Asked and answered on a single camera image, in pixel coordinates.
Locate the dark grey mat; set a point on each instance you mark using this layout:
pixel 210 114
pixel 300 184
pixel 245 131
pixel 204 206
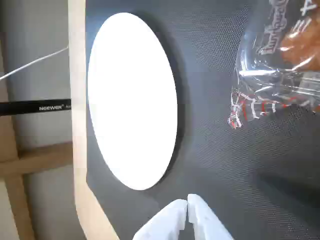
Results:
pixel 220 175

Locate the light wooden frame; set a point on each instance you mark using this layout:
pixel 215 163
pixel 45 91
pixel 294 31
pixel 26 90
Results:
pixel 37 157

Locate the black Neewer stand pole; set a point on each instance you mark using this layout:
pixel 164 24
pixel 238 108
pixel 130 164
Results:
pixel 30 107

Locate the white round dish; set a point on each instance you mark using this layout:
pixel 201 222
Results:
pixel 132 100

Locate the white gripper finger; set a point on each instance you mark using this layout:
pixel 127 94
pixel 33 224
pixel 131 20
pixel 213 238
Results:
pixel 205 222
pixel 167 222

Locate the clear brown snack packet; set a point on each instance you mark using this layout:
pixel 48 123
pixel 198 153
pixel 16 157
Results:
pixel 297 45

